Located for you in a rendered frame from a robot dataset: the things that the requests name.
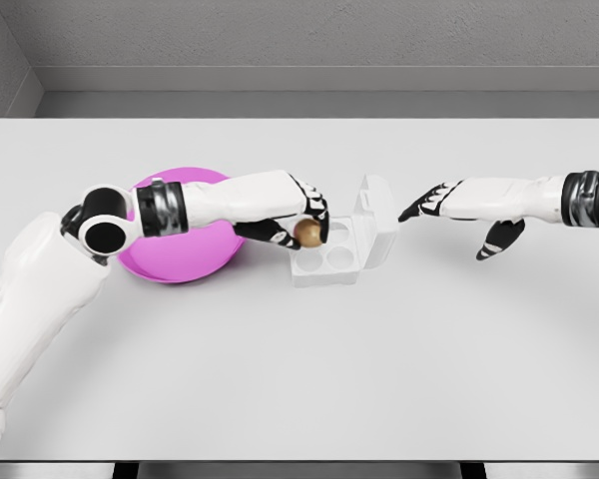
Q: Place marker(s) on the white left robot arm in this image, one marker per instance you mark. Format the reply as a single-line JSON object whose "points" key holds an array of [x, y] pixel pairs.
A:
{"points": [[55, 279]]}

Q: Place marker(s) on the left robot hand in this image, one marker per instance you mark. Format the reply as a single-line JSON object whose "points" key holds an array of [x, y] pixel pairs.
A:
{"points": [[274, 194]]}

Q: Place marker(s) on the pink bowl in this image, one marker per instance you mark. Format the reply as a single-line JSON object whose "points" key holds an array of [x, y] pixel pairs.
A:
{"points": [[179, 254]]}

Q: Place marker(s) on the brown egg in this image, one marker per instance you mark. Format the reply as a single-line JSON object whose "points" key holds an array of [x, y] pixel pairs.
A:
{"points": [[309, 233]]}

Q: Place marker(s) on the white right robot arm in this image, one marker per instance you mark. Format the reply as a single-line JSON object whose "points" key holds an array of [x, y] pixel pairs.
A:
{"points": [[569, 199]]}

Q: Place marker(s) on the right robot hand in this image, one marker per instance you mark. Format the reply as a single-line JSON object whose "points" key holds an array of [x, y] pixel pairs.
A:
{"points": [[466, 199]]}

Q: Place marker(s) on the white egg box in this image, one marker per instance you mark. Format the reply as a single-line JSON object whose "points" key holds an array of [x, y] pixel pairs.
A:
{"points": [[344, 244]]}

